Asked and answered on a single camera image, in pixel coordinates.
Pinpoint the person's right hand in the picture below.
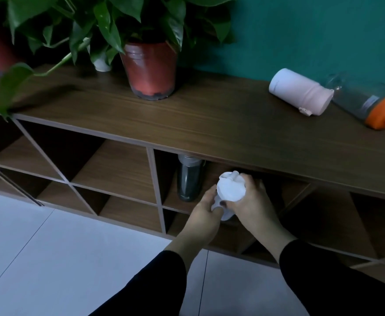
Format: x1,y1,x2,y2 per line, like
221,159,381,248
225,173,288,243

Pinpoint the clear bottle with orange cap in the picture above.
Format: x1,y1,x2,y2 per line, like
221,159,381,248
325,74,385,131

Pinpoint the brown wooden shelf cabinet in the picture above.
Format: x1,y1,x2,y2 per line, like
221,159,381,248
0,64,385,293

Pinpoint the person's left hand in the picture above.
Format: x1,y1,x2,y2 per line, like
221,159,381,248
179,184,229,249

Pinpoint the dark green bottle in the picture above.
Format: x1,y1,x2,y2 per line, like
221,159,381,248
177,154,206,202

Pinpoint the person's right forearm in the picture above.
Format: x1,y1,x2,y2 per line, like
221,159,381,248
256,227,385,316

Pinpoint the white pink cylindrical bottle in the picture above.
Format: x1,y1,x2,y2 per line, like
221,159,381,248
269,68,334,117

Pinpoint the green leafy plant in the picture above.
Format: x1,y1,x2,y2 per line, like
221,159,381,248
0,0,236,122

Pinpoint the person's left forearm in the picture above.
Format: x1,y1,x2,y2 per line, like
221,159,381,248
89,232,215,316

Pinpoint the small white pot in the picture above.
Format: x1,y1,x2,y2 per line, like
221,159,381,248
87,45,112,73

